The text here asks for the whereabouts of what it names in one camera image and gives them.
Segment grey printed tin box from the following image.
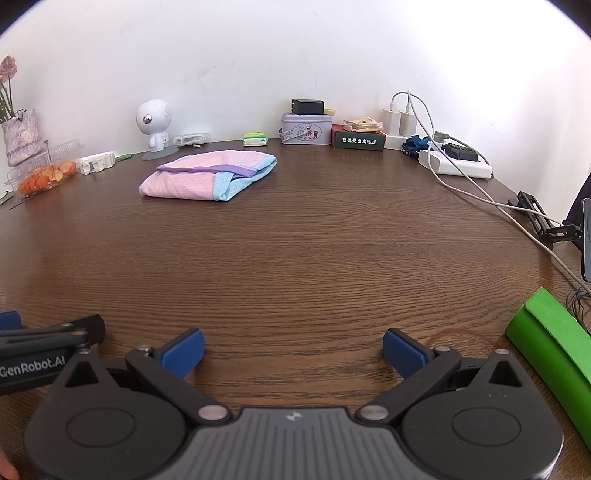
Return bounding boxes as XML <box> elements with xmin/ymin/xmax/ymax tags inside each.
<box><xmin>281</xmin><ymin>112</ymin><xmax>333</xmax><ymax>147</ymax></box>

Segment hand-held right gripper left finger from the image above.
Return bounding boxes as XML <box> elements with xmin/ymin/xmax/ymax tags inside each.
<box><xmin>60</xmin><ymin>328</ymin><xmax>233</xmax><ymax>425</ymax></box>

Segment dark red and green box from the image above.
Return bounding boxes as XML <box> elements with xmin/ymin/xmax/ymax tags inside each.
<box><xmin>331</xmin><ymin>124</ymin><xmax>385</xmax><ymax>151</ymax></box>

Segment thin black wires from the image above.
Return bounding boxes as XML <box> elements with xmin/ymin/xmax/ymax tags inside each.
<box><xmin>566</xmin><ymin>288</ymin><xmax>591</xmax><ymax>333</ymax></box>

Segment white power strip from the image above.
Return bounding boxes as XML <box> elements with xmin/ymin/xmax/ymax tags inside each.
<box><xmin>418</xmin><ymin>148</ymin><xmax>493</xmax><ymax>180</ymax></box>

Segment clear box of oranges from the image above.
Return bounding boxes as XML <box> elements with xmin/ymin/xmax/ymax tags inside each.
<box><xmin>6</xmin><ymin>138</ymin><xmax>85</xmax><ymax>200</ymax></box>

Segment person's left hand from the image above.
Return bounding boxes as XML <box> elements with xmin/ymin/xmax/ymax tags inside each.
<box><xmin>0</xmin><ymin>444</ymin><xmax>20</xmax><ymax>480</ymax></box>

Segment pink and blue mesh garment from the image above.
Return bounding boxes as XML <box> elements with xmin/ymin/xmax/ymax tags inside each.
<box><xmin>139</xmin><ymin>150</ymin><xmax>278</xmax><ymax>202</ymax></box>

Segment white robot figurine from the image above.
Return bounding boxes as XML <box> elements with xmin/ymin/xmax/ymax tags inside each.
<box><xmin>136</xmin><ymin>99</ymin><xmax>182</xmax><ymax>161</ymax></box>

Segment blue strap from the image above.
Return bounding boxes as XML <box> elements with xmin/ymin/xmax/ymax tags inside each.
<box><xmin>401</xmin><ymin>135</ymin><xmax>430</xmax><ymax>158</ymax></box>

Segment grey plug with white cable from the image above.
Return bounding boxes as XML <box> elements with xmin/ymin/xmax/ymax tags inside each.
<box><xmin>433</xmin><ymin>130</ymin><xmax>492</xmax><ymax>167</ymax></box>

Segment black charger block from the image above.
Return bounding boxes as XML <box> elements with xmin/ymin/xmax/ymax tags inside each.
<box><xmin>291</xmin><ymin>98</ymin><xmax>325</xmax><ymax>116</ymax></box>

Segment black power adapter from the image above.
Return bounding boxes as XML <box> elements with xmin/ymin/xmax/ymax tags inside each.
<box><xmin>442</xmin><ymin>143</ymin><xmax>479</xmax><ymax>162</ymax></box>

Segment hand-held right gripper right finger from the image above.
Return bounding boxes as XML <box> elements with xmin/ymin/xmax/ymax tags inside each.
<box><xmin>355</xmin><ymin>328</ymin><xmax>529</xmax><ymax>425</ymax></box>

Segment black phone clamp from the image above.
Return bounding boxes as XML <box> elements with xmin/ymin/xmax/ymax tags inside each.
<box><xmin>508</xmin><ymin>191</ymin><xmax>581</xmax><ymax>244</ymax></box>

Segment white flat device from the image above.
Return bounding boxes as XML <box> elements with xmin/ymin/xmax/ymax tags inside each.
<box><xmin>173</xmin><ymin>131</ymin><xmax>212</xmax><ymax>147</ymax></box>

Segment tan snack packets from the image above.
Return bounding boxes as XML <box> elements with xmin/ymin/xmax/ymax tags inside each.
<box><xmin>342</xmin><ymin>117</ymin><xmax>384</xmax><ymax>133</ymax></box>

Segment green case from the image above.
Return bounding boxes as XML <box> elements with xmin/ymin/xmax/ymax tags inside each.
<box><xmin>504</xmin><ymin>286</ymin><xmax>591</xmax><ymax>453</ymax></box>

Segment white plug charger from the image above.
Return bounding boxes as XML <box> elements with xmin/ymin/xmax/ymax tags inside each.
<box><xmin>381</xmin><ymin>107</ymin><xmax>402</xmax><ymax>137</ymax></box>
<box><xmin>399</xmin><ymin>108</ymin><xmax>419</xmax><ymax>138</ymax></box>

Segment white charging cable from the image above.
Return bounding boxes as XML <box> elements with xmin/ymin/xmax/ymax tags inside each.
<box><xmin>390</xmin><ymin>90</ymin><xmax>591</xmax><ymax>296</ymax></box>

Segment white plastic holder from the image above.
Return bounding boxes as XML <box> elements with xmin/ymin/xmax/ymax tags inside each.
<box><xmin>76</xmin><ymin>151</ymin><xmax>116</xmax><ymax>175</ymax></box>

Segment purple knitted flower vase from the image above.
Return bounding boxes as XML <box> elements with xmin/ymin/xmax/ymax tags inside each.
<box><xmin>1</xmin><ymin>108</ymin><xmax>41</xmax><ymax>167</ymax></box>

